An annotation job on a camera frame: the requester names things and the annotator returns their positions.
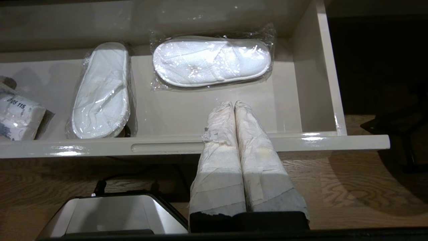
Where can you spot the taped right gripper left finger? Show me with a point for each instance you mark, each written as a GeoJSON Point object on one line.
{"type": "Point", "coordinates": [217, 167]}

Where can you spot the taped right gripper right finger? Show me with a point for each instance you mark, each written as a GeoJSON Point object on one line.
{"type": "Point", "coordinates": [264, 167]}

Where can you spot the white cabinet drawer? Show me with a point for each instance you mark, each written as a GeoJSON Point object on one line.
{"type": "Point", "coordinates": [301, 100]}

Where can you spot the white blue tissue pack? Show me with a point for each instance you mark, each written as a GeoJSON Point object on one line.
{"type": "Point", "coordinates": [20, 117]}

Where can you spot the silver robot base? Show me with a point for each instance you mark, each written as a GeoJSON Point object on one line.
{"type": "Point", "coordinates": [110, 214]}

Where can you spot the white plastic-wrapped slipper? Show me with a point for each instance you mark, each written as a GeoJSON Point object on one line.
{"type": "Point", "coordinates": [100, 97]}
{"type": "Point", "coordinates": [210, 62]}

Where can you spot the black metal stand frame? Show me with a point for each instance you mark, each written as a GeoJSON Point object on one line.
{"type": "Point", "coordinates": [404, 147]}

